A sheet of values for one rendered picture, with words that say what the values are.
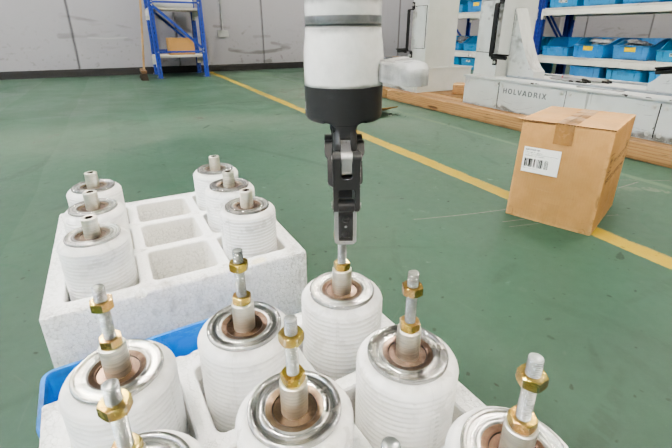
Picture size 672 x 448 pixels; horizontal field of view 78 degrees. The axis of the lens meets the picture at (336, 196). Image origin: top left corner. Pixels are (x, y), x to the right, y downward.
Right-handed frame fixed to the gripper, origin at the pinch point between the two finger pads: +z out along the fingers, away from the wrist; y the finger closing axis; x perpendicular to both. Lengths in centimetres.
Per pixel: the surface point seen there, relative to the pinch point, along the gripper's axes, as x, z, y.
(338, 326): -0.8, 10.9, 4.5
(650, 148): 138, 30, -129
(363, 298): 2.1, 9.3, 1.9
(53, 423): -28.8, 16.3, 11.2
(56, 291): -41.7, 16.3, -11.2
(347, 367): 0.2, 16.7, 4.6
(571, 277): 55, 35, -40
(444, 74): 94, 16, -304
